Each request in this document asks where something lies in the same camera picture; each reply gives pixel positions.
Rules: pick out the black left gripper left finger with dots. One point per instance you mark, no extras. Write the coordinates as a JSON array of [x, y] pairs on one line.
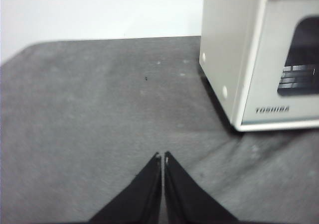
[[139, 199]]

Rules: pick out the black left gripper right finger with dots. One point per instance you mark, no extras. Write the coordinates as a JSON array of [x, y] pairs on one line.
[[187, 199]]

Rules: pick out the white Toshiba toaster oven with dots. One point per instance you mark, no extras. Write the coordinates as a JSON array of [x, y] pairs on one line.
[[224, 47]]

